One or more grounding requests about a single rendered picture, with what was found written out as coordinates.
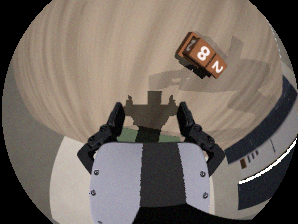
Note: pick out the brown rectangular tray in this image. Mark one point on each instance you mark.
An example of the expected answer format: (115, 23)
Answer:
(181, 48)

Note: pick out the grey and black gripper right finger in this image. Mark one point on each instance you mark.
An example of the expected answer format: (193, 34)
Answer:
(193, 133)

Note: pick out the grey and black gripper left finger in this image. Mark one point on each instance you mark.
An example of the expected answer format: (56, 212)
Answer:
(107, 133)

